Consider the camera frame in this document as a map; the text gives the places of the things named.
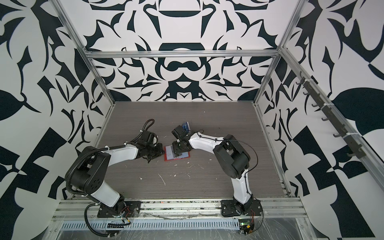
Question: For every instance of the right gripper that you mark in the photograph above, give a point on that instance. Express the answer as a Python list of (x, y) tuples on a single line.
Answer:
[(176, 148)]

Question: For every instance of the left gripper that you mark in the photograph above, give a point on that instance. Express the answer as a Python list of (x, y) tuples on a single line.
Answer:
[(161, 150)]

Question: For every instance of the red card holder wallet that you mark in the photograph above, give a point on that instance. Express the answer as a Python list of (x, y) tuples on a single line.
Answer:
[(170, 155)]

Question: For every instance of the blue card stand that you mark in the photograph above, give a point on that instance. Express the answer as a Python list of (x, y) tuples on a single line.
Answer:
[(185, 132)]

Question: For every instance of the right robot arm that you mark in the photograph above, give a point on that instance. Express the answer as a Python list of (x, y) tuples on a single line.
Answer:
[(232, 158)]

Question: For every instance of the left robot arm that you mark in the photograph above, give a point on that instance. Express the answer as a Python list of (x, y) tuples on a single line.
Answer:
[(86, 176)]

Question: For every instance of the right base electronics board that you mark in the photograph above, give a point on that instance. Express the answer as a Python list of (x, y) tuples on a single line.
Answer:
[(246, 226)]

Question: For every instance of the aluminium front rail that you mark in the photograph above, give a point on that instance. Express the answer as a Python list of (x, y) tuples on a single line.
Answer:
[(169, 209)]

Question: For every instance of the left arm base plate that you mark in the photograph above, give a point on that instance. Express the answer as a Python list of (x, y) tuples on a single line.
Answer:
[(118, 209)]

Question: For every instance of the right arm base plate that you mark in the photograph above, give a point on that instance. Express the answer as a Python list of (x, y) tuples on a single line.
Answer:
[(233, 208)]

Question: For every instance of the white vented cable duct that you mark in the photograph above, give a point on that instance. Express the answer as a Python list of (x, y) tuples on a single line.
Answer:
[(186, 224)]

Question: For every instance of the wall hook rail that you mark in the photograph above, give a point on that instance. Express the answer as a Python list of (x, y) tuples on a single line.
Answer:
[(333, 116)]

